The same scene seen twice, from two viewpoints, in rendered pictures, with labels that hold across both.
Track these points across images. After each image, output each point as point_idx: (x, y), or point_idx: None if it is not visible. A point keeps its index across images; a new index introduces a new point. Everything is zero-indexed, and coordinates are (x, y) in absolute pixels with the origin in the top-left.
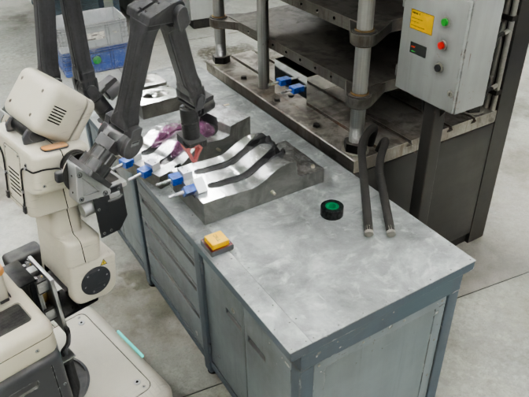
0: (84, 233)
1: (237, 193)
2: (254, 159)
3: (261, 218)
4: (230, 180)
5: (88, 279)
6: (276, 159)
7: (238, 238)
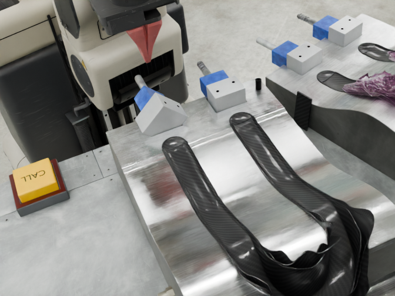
0: (74, 4)
1: (132, 192)
2: (257, 221)
3: (106, 276)
4: (198, 181)
5: (74, 63)
6: (217, 268)
7: (52, 226)
